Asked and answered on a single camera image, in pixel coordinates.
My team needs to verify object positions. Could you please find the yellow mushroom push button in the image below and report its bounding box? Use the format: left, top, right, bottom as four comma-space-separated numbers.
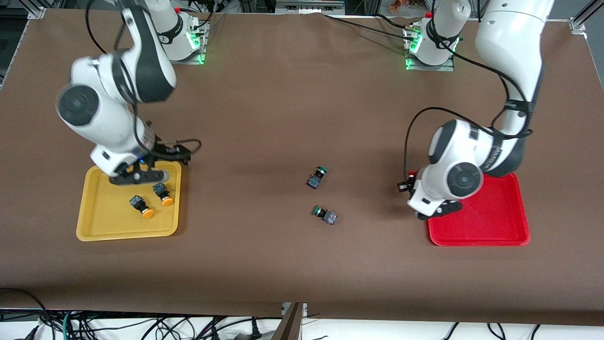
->
151, 182, 175, 207
129, 195, 155, 220

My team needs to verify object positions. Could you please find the green push button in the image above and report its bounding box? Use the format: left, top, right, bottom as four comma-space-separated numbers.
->
307, 166, 328, 190
312, 205, 338, 226

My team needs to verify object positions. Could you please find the yellow plastic tray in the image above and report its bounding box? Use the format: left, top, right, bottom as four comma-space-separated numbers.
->
76, 161, 182, 242

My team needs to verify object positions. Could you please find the red plastic tray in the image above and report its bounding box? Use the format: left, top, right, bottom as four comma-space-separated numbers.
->
408, 170, 531, 247

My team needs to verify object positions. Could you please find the brown table strut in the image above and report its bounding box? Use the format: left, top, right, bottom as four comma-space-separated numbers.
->
271, 302, 305, 340

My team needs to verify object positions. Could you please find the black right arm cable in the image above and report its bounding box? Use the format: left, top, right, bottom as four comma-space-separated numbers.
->
111, 0, 203, 157
85, 0, 129, 55

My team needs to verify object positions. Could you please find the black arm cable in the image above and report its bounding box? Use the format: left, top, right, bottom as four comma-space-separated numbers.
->
85, 0, 129, 55
111, 0, 203, 157
403, 40, 537, 183

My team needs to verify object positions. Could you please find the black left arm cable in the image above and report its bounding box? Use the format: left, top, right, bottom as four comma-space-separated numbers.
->
403, 40, 537, 183

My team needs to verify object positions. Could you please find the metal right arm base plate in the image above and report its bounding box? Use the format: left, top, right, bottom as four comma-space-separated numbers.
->
176, 46, 207, 66

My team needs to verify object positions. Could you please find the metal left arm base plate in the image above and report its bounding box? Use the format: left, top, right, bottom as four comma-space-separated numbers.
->
406, 56, 456, 72

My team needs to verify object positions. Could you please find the black table cable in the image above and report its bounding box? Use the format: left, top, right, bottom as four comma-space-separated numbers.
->
188, 8, 223, 30
375, 13, 417, 31
323, 13, 412, 38

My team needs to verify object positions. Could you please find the aluminium frame profile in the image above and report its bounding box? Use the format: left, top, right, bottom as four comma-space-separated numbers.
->
275, 0, 346, 15

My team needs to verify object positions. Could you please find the teal cable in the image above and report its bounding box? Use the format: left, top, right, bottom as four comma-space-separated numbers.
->
60, 309, 77, 340

